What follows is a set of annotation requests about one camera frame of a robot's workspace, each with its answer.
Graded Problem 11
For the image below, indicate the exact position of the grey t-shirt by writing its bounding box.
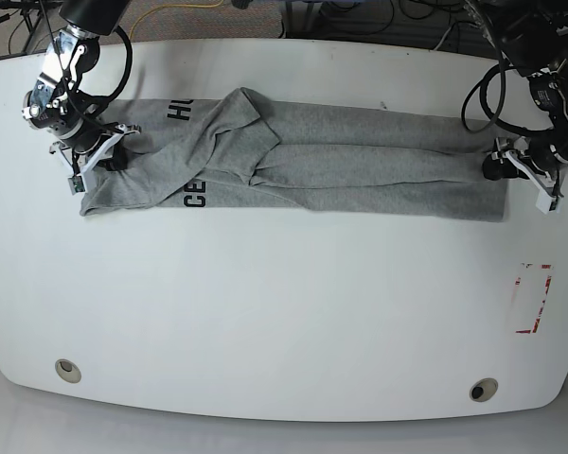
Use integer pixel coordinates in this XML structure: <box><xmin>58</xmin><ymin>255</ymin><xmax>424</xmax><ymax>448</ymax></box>
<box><xmin>80</xmin><ymin>88</ymin><xmax>506</xmax><ymax>222</ymax></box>

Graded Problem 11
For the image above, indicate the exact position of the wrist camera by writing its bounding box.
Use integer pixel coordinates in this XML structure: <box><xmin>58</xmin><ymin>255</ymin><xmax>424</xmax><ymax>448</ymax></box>
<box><xmin>68</xmin><ymin>175</ymin><xmax>86</xmax><ymax>195</ymax></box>
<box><xmin>536</xmin><ymin>191</ymin><xmax>563</xmax><ymax>215</ymax></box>

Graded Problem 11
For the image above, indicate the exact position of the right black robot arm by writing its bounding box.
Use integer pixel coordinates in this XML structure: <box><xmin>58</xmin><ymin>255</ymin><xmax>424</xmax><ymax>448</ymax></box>
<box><xmin>22</xmin><ymin>1</ymin><xmax>141</xmax><ymax>194</ymax></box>

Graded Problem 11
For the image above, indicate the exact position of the red tape rectangle marking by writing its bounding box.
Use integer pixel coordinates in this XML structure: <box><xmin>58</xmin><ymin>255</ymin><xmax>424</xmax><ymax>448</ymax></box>
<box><xmin>508</xmin><ymin>263</ymin><xmax>554</xmax><ymax>335</ymax></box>

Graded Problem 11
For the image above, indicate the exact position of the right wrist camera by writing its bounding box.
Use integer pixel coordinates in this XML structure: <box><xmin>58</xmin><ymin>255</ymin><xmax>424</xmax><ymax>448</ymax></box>
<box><xmin>68</xmin><ymin>175</ymin><xmax>86</xmax><ymax>195</ymax></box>

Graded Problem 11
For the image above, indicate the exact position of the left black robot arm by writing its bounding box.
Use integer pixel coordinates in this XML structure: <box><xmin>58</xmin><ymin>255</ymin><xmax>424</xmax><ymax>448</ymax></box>
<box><xmin>464</xmin><ymin>1</ymin><xmax>568</xmax><ymax>201</ymax></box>

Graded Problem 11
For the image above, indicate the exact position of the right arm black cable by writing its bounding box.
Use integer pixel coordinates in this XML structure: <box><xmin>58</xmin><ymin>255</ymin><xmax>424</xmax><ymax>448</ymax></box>
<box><xmin>40</xmin><ymin>0</ymin><xmax>133</xmax><ymax>129</ymax></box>

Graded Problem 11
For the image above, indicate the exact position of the left table cable grommet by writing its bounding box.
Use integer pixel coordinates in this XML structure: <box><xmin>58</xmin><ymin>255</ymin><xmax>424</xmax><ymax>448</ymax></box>
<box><xmin>55</xmin><ymin>359</ymin><xmax>81</xmax><ymax>384</ymax></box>

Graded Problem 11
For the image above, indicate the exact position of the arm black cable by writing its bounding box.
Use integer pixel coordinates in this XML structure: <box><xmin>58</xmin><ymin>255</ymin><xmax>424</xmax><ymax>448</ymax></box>
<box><xmin>461</xmin><ymin>61</ymin><xmax>555</xmax><ymax>143</ymax></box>
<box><xmin>40</xmin><ymin>0</ymin><xmax>133</xmax><ymax>129</ymax></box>

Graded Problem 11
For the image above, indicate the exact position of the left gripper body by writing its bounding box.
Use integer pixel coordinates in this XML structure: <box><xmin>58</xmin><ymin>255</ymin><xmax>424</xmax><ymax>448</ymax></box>
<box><xmin>490</xmin><ymin>136</ymin><xmax>568</xmax><ymax>195</ymax></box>

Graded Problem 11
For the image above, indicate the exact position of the right table cable grommet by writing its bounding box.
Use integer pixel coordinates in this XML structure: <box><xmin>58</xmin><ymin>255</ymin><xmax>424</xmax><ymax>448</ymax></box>
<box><xmin>470</xmin><ymin>377</ymin><xmax>498</xmax><ymax>403</ymax></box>

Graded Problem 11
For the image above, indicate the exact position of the table cable grommet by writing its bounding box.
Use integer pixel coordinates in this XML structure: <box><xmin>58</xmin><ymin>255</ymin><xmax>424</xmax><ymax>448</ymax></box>
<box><xmin>55</xmin><ymin>359</ymin><xmax>81</xmax><ymax>384</ymax></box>
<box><xmin>470</xmin><ymin>377</ymin><xmax>498</xmax><ymax>403</ymax></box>

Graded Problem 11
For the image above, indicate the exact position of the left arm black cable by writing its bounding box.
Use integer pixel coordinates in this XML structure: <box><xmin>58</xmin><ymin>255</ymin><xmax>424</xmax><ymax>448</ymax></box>
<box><xmin>461</xmin><ymin>61</ymin><xmax>555</xmax><ymax>143</ymax></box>

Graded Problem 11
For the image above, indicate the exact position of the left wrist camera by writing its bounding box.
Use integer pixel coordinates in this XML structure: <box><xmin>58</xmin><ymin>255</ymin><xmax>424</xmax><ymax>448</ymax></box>
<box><xmin>536</xmin><ymin>191</ymin><xmax>563</xmax><ymax>215</ymax></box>

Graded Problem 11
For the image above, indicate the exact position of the yellow cable on floor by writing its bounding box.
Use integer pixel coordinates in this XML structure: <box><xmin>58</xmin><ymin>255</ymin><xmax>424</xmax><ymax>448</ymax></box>
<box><xmin>128</xmin><ymin>0</ymin><xmax>226</xmax><ymax>42</ymax></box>

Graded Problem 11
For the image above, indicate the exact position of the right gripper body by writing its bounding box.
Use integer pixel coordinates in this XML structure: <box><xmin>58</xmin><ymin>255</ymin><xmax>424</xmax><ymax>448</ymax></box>
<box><xmin>49</xmin><ymin>123</ymin><xmax>141</xmax><ymax>183</ymax></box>

